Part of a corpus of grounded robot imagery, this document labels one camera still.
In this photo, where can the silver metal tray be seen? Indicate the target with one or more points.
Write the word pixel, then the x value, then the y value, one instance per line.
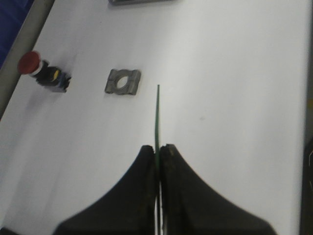
pixel 128 2

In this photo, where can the red emergency stop button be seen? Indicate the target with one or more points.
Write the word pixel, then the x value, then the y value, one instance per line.
pixel 50 77

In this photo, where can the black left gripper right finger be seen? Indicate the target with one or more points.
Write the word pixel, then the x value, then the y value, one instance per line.
pixel 192 207

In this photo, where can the grey metal clamp block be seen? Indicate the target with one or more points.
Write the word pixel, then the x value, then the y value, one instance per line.
pixel 123 82

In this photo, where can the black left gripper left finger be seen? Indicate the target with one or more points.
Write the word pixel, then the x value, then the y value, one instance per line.
pixel 127 209

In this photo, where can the centre blue plastic crate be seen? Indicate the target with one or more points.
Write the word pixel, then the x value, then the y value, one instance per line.
pixel 12 15

